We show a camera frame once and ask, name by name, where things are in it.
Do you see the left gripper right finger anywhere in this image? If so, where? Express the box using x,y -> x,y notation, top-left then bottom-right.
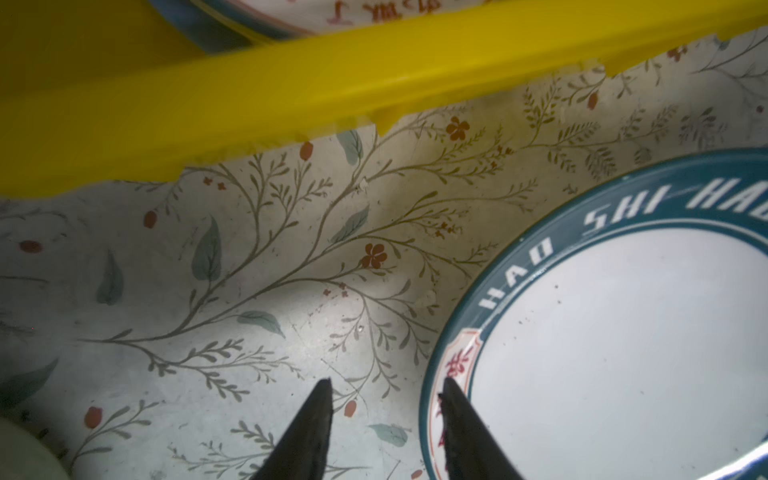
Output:
439,377 -> 523,480

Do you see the green ceramic bowl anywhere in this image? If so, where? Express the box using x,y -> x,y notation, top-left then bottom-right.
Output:
1,419 -> 69,480

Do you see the yellow plastic bin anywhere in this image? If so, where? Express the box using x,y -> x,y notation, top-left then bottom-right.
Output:
1,1 -> 767,199

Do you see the green rim lettered plate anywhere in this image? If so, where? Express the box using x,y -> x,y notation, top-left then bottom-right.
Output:
419,148 -> 767,479

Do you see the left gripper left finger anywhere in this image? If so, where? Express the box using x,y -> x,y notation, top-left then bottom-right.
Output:
251,378 -> 333,480

